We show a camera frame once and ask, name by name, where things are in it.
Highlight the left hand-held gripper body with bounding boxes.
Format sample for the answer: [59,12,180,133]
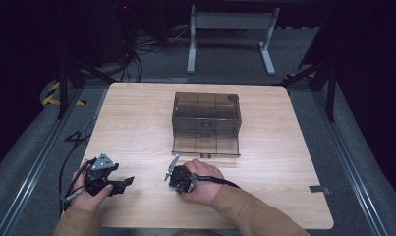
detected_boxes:
[84,152,120,198]

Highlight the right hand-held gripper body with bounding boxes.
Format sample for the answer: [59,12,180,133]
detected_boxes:
[164,153,198,193]

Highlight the smoky plastic drawer box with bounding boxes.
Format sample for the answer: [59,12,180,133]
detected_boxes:
[171,91,243,140]

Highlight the person's left hand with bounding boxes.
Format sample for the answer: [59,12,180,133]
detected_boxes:
[69,159,115,213]

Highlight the person's right hand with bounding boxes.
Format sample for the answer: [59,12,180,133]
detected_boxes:
[181,158,225,207]

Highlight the black metal stand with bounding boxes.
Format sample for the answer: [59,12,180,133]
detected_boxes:
[281,60,338,123]
[55,56,117,120]

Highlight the yellow black floor tape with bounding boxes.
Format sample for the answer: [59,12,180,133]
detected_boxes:
[282,72,316,82]
[40,81,87,107]

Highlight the grey tape piece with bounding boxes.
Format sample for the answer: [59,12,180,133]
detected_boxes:
[309,184,332,195]

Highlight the white metal stand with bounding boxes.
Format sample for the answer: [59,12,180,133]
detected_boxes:
[186,4,281,76]

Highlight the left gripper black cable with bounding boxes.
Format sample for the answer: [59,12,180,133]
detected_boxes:
[57,157,98,219]

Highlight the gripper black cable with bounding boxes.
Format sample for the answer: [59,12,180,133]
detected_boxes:
[193,174,242,191]
[57,157,98,219]

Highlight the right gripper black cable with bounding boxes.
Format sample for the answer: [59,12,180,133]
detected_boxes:
[193,174,242,191]

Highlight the aluminium floor rail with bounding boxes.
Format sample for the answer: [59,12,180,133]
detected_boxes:
[311,90,390,236]
[0,88,85,236]

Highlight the tangle of black cables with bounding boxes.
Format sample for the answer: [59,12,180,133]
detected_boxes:
[119,5,194,84]

